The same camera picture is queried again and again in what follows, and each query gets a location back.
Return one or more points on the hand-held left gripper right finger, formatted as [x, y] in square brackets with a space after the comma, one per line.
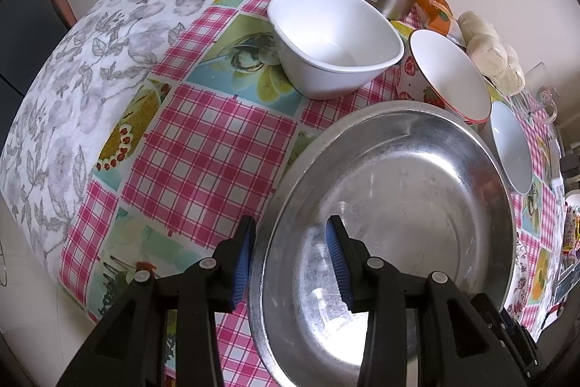
[339, 264]

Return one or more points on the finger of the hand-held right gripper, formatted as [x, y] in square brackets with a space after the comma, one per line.
[507, 332]

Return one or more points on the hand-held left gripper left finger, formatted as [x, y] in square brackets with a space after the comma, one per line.
[242, 264]

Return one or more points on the large steel basin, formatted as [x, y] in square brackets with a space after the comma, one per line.
[408, 196]

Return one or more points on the small white bowl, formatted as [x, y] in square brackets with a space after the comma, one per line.
[510, 146]

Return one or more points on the strawberry print bowl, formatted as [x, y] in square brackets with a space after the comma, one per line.
[448, 74]

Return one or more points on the white square bowl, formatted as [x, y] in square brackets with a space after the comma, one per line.
[335, 38]

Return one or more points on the colourful snack packets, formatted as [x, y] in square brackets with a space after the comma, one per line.
[572, 228]

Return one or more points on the pink checked tablecloth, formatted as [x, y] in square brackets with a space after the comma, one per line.
[213, 133]

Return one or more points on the small white bottle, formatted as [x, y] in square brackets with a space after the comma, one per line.
[553, 160]

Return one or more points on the clear glass mug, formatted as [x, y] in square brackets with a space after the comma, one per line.
[539, 92]

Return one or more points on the grey floral cloth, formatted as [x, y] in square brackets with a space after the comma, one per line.
[90, 65]

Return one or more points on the bag of white buns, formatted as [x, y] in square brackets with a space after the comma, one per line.
[485, 47]

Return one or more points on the orange snack packet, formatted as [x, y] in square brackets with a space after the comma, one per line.
[435, 10]

